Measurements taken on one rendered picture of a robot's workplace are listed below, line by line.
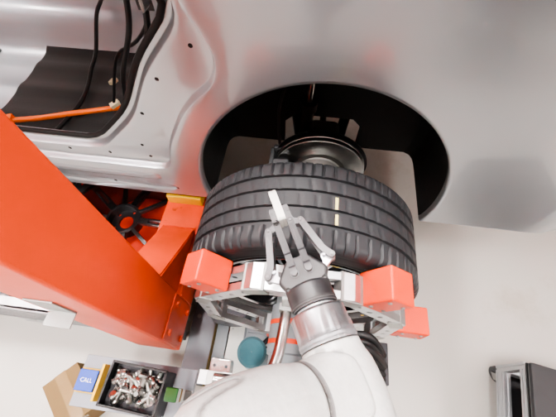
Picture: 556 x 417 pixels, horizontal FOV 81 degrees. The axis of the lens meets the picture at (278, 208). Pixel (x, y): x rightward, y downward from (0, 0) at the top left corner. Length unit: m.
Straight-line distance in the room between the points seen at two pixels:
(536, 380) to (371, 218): 1.18
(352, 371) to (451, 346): 1.58
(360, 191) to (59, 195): 0.60
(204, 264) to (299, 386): 0.41
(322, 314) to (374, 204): 0.38
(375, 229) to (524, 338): 1.56
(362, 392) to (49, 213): 0.51
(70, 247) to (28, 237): 0.09
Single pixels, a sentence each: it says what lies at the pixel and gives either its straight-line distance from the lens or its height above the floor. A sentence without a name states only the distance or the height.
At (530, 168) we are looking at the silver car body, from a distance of 1.12.
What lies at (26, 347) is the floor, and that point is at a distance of 2.24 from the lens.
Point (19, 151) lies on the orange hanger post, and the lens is 0.55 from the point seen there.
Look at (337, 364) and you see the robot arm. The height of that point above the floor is 1.35.
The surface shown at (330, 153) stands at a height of 0.96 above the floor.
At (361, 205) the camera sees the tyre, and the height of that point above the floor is 1.16.
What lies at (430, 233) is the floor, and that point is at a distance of 2.22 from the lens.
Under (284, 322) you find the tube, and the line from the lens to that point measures 0.81.
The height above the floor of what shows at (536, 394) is 0.34.
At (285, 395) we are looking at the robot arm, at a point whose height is 1.41.
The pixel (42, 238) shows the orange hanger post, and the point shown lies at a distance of 0.60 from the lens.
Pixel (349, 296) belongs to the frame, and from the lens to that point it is 0.73.
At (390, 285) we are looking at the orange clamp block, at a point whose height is 1.16.
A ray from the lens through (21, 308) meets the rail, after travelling 1.82.
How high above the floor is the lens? 1.81
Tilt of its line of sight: 60 degrees down
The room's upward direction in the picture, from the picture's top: straight up
